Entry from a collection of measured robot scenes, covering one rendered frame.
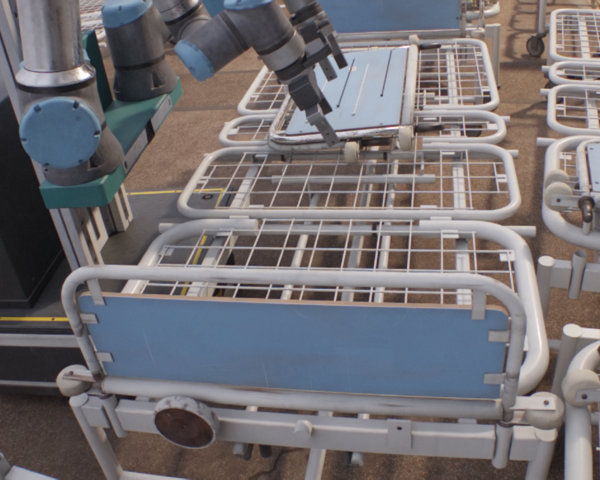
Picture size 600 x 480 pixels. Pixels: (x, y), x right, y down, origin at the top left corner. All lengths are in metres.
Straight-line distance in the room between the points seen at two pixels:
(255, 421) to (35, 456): 0.88
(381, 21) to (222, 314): 2.00
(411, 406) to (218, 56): 0.72
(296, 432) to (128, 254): 0.96
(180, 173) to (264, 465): 1.68
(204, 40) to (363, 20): 1.64
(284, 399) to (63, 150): 0.60
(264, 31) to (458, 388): 0.74
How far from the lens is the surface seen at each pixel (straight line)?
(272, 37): 1.27
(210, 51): 1.24
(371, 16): 2.81
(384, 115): 1.88
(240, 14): 1.25
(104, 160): 1.45
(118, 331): 1.12
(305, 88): 1.29
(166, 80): 1.86
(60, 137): 1.22
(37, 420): 1.98
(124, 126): 1.69
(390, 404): 1.07
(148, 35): 1.82
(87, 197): 1.46
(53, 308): 1.80
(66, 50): 1.21
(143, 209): 2.11
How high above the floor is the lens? 1.33
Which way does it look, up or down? 33 degrees down
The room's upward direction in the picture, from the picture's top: 8 degrees counter-clockwise
